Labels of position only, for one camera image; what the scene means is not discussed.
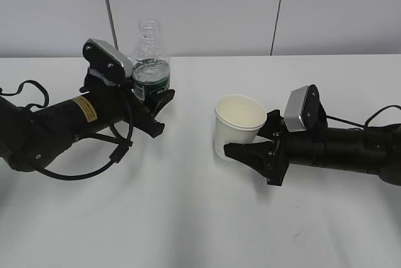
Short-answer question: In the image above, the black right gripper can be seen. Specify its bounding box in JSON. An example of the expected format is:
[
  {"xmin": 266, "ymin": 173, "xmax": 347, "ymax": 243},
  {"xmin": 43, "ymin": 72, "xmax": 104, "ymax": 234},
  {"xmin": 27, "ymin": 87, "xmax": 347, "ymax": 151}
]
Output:
[{"xmin": 224, "ymin": 109, "xmax": 316, "ymax": 186}]

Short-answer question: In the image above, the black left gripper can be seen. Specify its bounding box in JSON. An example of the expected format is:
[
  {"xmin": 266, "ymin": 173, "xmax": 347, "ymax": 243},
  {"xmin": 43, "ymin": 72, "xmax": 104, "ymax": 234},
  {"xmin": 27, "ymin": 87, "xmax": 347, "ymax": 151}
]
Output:
[{"xmin": 80, "ymin": 74, "xmax": 175, "ymax": 138}]

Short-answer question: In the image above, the clear water bottle green label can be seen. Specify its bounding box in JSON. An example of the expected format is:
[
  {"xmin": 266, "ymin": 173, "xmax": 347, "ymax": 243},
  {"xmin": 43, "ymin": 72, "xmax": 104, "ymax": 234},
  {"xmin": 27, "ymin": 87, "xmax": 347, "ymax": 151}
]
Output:
[{"xmin": 131, "ymin": 18, "xmax": 170, "ymax": 101}]

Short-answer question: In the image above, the white paper cup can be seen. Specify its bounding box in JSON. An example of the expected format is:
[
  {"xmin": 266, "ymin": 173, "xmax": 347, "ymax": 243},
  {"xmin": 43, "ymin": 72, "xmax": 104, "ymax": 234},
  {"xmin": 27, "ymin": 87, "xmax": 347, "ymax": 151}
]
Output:
[{"xmin": 214, "ymin": 95, "xmax": 267, "ymax": 162}]

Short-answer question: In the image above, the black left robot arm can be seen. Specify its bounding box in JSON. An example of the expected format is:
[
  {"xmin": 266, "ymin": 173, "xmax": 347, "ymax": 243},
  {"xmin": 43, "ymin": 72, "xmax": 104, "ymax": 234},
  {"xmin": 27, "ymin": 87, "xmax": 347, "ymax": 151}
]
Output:
[{"xmin": 1, "ymin": 75, "xmax": 175, "ymax": 180}]

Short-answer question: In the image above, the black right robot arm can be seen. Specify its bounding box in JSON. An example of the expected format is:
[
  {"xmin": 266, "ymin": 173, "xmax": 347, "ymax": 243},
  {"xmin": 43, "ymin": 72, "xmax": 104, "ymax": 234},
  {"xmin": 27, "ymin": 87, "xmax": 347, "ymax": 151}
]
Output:
[{"xmin": 224, "ymin": 110, "xmax": 400, "ymax": 186}]

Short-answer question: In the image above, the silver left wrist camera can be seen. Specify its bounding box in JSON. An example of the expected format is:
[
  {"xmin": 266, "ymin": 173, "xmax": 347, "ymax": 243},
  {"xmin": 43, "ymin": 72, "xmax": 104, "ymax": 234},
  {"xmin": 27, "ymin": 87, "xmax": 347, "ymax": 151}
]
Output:
[{"xmin": 83, "ymin": 38, "xmax": 133, "ymax": 86}]

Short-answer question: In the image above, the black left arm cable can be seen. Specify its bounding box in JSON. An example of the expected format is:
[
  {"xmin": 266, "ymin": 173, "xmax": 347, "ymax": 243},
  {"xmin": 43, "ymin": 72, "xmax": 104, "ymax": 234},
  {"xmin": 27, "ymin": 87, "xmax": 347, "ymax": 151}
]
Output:
[{"xmin": 0, "ymin": 80, "xmax": 134, "ymax": 182}]

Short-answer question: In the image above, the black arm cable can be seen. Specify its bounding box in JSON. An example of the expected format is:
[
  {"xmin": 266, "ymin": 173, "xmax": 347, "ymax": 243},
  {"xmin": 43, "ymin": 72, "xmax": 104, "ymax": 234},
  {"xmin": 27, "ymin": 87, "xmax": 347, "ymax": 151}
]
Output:
[
  {"xmin": 0, "ymin": 80, "xmax": 134, "ymax": 182},
  {"xmin": 325, "ymin": 104, "xmax": 401, "ymax": 131}
]

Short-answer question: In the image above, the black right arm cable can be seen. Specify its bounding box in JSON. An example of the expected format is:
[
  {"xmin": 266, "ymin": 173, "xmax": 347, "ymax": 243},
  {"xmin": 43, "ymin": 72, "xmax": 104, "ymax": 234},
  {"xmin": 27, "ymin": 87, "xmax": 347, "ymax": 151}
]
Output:
[{"xmin": 325, "ymin": 104, "xmax": 401, "ymax": 131}]

